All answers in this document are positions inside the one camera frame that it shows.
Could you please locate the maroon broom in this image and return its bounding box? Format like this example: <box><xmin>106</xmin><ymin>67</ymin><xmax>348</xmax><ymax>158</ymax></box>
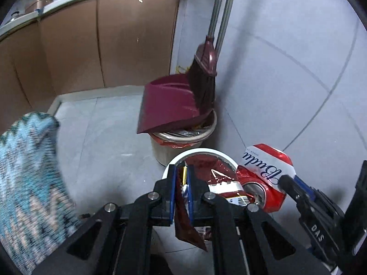
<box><xmin>188</xmin><ymin>0</ymin><xmax>230</xmax><ymax>112</ymax></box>

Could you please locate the maroon dustpan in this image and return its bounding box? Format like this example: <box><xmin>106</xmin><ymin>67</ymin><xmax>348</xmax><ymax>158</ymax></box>
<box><xmin>136</xmin><ymin>0</ymin><xmax>240</xmax><ymax>135</ymax></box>

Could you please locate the brown kitchen cabinet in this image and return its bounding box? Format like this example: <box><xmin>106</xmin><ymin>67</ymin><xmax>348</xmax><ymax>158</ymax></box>
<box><xmin>0</xmin><ymin>0</ymin><xmax>181</xmax><ymax>134</ymax></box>

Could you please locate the beige trash bin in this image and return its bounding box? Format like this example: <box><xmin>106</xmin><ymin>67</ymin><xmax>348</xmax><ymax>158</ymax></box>
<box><xmin>150</xmin><ymin>110</ymin><xmax>218</xmax><ymax>167</ymax></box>

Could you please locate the crushed red white can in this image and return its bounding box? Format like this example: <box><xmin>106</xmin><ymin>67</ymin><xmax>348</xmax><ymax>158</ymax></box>
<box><xmin>236</xmin><ymin>144</ymin><xmax>296</xmax><ymax>213</ymax></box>

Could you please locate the red white label packet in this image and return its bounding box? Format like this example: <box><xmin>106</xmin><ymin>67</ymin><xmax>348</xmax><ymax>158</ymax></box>
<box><xmin>208</xmin><ymin>181</ymin><xmax>250</xmax><ymax>207</ymax></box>

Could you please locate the white round bin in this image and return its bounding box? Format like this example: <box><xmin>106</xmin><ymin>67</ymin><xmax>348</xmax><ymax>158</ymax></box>
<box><xmin>161</xmin><ymin>148</ymin><xmax>240</xmax><ymax>207</ymax></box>

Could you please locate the copper pot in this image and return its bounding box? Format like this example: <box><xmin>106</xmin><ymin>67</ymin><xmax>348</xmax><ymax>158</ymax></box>
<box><xmin>25</xmin><ymin>0</ymin><xmax>54</xmax><ymax>13</ymax></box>

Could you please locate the silver pot with lid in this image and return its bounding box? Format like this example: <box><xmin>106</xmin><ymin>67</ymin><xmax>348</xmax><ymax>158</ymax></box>
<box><xmin>6</xmin><ymin>11</ymin><xmax>23</xmax><ymax>24</ymax></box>

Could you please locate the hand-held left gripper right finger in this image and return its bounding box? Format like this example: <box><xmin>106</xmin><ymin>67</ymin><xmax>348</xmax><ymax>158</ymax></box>
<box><xmin>186</xmin><ymin>165</ymin><xmax>330</xmax><ymax>275</ymax></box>

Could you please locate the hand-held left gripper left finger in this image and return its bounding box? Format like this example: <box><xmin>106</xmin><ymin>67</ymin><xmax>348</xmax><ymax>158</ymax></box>
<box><xmin>33</xmin><ymin>165</ymin><xmax>177</xmax><ymax>275</ymax></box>

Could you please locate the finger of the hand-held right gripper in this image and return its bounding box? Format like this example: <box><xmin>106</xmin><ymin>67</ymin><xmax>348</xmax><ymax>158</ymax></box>
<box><xmin>344</xmin><ymin>160</ymin><xmax>367</xmax><ymax>253</ymax></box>
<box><xmin>278</xmin><ymin>175</ymin><xmax>349</xmax><ymax>270</ymax></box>

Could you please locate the red foil wrapper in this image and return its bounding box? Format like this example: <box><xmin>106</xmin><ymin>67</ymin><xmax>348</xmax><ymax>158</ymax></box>
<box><xmin>174</xmin><ymin>163</ymin><xmax>208</xmax><ymax>252</ymax></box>

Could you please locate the teal zigzag mat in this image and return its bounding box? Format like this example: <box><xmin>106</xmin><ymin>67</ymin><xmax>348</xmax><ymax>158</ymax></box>
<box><xmin>0</xmin><ymin>112</ymin><xmax>82</xmax><ymax>272</ymax></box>

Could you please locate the crumpled red foil packet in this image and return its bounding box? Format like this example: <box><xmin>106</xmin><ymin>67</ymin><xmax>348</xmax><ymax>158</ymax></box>
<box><xmin>188</xmin><ymin>155</ymin><xmax>238</xmax><ymax>185</ymax></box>

